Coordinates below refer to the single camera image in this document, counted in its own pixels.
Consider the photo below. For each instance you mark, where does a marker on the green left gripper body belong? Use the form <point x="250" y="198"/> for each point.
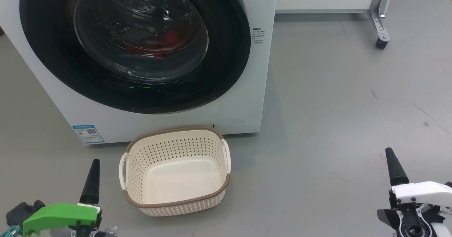
<point x="60" y="215"/>

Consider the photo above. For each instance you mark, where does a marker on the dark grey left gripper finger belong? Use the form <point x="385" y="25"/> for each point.
<point x="91" y="184"/>

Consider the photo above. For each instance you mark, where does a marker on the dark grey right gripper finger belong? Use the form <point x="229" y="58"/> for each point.
<point x="396" y="170"/>

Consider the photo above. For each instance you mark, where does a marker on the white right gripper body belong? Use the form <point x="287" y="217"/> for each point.
<point x="423" y="193"/>

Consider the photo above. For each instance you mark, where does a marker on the red and white garment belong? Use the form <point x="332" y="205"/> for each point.
<point x="169" y="39"/>

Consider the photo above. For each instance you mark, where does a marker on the round black glass washer door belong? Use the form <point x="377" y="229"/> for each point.
<point x="226" y="53"/>

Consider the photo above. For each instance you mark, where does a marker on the white front-load washing machine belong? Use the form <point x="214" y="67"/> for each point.
<point x="106" y="124"/>

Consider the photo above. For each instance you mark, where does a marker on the cream perforated laundry basket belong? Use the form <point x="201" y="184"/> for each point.
<point x="176" y="180"/>

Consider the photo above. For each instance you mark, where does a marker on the blue energy label sticker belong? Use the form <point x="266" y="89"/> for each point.
<point x="88" y="134"/>

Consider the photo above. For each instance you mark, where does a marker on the black caster wheel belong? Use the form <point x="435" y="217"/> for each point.
<point x="381" y="43"/>

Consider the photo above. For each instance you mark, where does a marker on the black printed text sticker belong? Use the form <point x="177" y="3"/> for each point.
<point x="257" y="35"/>

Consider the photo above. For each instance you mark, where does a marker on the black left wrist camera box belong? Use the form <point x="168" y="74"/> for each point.
<point x="23" y="212"/>

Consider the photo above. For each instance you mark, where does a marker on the metal partition leg bracket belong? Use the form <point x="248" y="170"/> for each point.
<point x="378" y="14"/>

